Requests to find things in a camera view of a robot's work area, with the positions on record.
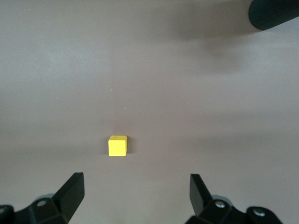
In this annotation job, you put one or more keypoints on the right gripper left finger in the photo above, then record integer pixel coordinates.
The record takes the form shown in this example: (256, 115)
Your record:
(60, 207)

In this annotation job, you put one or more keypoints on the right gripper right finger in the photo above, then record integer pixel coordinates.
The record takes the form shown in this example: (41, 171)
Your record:
(210, 210)

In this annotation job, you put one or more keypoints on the yellow cube block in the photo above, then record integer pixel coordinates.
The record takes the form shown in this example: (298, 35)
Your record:
(116, 147)

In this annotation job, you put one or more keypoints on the black ribbed cylinder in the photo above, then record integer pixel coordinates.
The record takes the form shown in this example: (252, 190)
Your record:
(271, 14)

